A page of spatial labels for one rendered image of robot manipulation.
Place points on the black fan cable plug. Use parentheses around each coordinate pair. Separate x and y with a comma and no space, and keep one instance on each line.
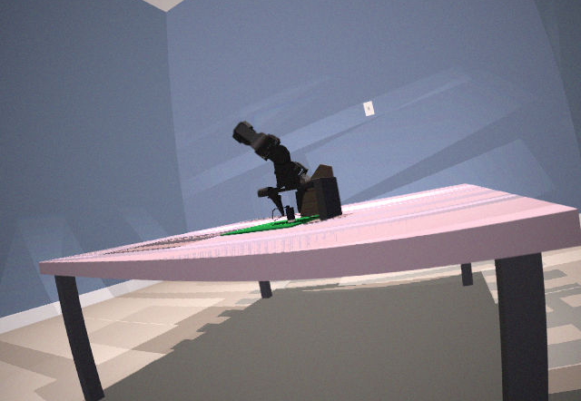
(290,213)

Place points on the green circuit board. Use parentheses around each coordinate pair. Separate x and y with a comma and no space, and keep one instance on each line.
(276,225)

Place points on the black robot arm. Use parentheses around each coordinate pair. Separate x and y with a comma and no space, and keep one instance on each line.
(269,147)

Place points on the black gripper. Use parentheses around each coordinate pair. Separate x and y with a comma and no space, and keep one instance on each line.
(285,178)

